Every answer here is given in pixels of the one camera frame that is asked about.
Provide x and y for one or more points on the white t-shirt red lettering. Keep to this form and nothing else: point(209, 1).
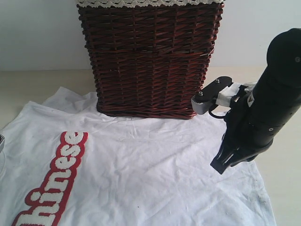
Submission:
point(65, 164)

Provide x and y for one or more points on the white lace fabric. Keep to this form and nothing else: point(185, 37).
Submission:
point(141, 3)

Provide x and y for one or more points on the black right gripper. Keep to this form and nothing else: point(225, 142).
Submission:
point(247, 133)

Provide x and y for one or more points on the dark red wicker basket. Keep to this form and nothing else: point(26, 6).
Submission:
point(149, 61)

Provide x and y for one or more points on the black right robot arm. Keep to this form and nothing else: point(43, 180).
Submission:
point(282, 76)

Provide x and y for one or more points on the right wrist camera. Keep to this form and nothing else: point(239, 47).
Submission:
point(221, 92)

